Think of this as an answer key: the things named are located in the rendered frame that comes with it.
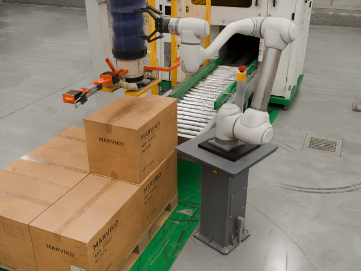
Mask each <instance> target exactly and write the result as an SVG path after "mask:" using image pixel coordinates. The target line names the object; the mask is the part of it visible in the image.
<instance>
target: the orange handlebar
mask: <svg viewBox="0 0 361 271"><path fill-rule="evenodd" d="M178 66H180V61H178V62H177V63H176V64H174V65H172V66H171V67H169V68H163V67H155V66H146V65H145V66H144V69H150V70H158V71H163V72H170V71H172V70H174V69H175V68H177V67H178ZM126 73H128V70H127V69H126V70H124V71H122V72H120V73H119V77H120V76H122V75H124V74H126ZM109 82H110V79H107V80H105V79H104V78H102V79H100V80H99V79H97V80H95V81H93V83H92V84H93V85H98V84H100V83H102V87H104V86H106V84H107V83H109ZM80 90H82V91H83V92H84V90H83V89H80ZM86 91H88V90H86ZM65 100H66V101H67V102H73V101H74V99H73V98H68V97H65Z"/></svg>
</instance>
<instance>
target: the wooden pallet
mask: <svg viewBox="0 0 361 271"><path fill-rule="evenodd" d="M177 205H178V190H177V191H176V192H175V194H174V195H173V196H172V198H171V199H170V200H169V201H168V203H167V204H166V205H165V207H164V208H163V209H162V210H161V212H160V213H159V214H158V215H157V217H156V218H155V219H154V221H153V222H152V223H151V224H150V226H149V227H148V228H147V229H146V231H145V232H144V234H143V235H142V236H141V237H140V239H139V240H138V241H137V242H136V244H135V245H134V246H133V248H132V249H131V250H130V251H129V253H128V254H127V255H126V256H125V258H124V259H123V261H122V262H121V263H120V264H119V266H118V267H117V268H116V269H115V271H129V270H130V269H131V267H132V266H133V265H134V264H135V262H136V261H137V259H138V258H139V256H140V255H141V254H142V252H143V251H144V250H145V248H146V247H147V246H148V244H149V243H150V242H151V240H152V239H153V238H154V236H155V235H156V233H157V232H158V231H159V229H160V228H161V227H162V225H163V224H164V222H165V221H166V220H167V219H168V217H169V216H170V215H171V213H172V212H173V210H174V209H175V207H176V206H177ZM0 267H2V268H4V269H7V270H10V271H23V270H21V269H18V268H15V267H12V266H10V265H7V264H5V263H2V262H0Z"/></svg>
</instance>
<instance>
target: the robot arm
mask: <svg viewBox="0 0 361 271"><path fill-rule="evenodd" d="M134 11H135V12H147V13H148V14H149V15H150V16H151V17H152V18H153V19H154V21H155V29H156V30H155V31H154V32H153V33H152V34H150V35H149V36H148V35H140V34H137V35H135V37H141V39H145V40H147V43H150V42H152V41H154V40H157V39H162V38H164V36H163V33H170V34H171V35H180V38H181V46H180V57H179V58H180V67H181V69H182V71H183V72H184V73H186V74H195V73H196V72H197V71H198V69H199V66H200V65H201V64H203V63H204V61H205V60H207V59H209V58H211V57H212V56H213V55H214V54H215V53H216V52H217V51H218V50H219V49H220V48H221V47H222V46H223V45H224V44H225V42H226V41H227V40H228V39H229V38H230V37H231V36H232V35H233V34H235V33H239V34H243V35H249V36H254V37H258V38H262V39H264V46H265V51H264V55H263V58H262V63H261V67H260V70H259V74H258V78H257V82H256V86H255V90H254V94H253V97H252V101H251V106H250V108H248V109H246V110H245V112H244V114H243V113H242V112H241V109H240V108H239V107H238V106H237V105H236V104H231V103H229V104H224V105H222V107H221V108H220V109H219V111H218V114H217V116H216V125H215V132H216V135H215V139H213V140H210V141H208V143H209V144H211V145H214V146H216V147H218V148H221V149H223V150H224V151H226V152H229V151H230V150H232V149H235V148H238V147H240V146H245V145H246V142H247V143H249V144H254V145H261V144H266V143H268V142H269V141H270V140H271V138H272V136H273V128H272V125H271V124H270V121H269V114H268V112H267V111H266V110H267V107H268V103H269V99H270V95H271V91H272V87H273V83H274V80H275V77H276V73H277V69H278V65H279V61H280V57H281V53H282V51H283V50H284V49H285V48H286V46H287V45H288V43H291V42H293V41H294V40H295V39H296V37H297V35H298V27H297V26H296V24H295V23H294V22H292V21H290V20H288V19H285V18H281V17H251V18H246V19H243V20H239V21H235V22H233V23H230V24H229V25H228V26H226V27H225V28H224V29H223V30H222V32H221V33H220V34H219V35H218V36H217V37H216V39H215V40H214V41H213V42H212V43H211V44H210V45H209V46H208V47H207V48H206V49H203V47H201V46H200V41H201V39H203V38H206V37H207V36H208V35H209V33H210V26H209V23H208V22H207V21H205V20H203V19H199V18H193V17H186V18H171V19H168V18H163V17H162V16H163V12H161V11H159V10H157V9H155V8H154V7H152V6H151V5H146V8H140V10H138V9H136V10H134ZM152 11H153V12H155V13H156V14H158V15H159V16H160V18H158V17H157V16H156V15H155V14H154V13H153V12H152ZM157 32H159V33H160V35H159V36H158V37H156V38H154V39H152V40H150V38H151V37H152V36H153V35H155V34H156V33H157ZM240 140H241V141H240Z"/></svg>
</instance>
